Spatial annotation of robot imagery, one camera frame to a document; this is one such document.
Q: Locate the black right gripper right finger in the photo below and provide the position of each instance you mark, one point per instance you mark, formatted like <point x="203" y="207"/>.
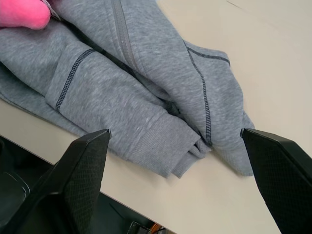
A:
<point x="280" y="180"/>

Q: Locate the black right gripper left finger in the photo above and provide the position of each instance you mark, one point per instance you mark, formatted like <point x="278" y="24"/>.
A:
<point x="73" y="185"/>

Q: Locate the grey zip-up sweatshirt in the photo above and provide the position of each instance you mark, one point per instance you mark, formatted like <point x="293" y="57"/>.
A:
<point x="136" y="92"/>

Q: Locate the pink plush fabric piece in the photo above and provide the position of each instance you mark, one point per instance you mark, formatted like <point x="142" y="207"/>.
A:
<point x="22" y="12"/>

